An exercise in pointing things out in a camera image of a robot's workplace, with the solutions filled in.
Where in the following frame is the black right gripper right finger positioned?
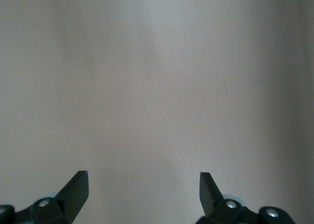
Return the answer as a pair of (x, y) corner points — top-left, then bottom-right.
(195, 172), (298, 224)

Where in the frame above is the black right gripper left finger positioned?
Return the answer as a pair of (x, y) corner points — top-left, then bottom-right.
(0, 170), (89, 224)

